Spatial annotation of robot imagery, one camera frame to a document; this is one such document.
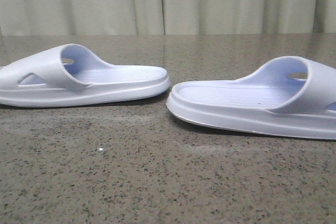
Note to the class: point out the pale grey curtain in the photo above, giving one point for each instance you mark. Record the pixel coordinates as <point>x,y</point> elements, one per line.
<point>165,17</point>

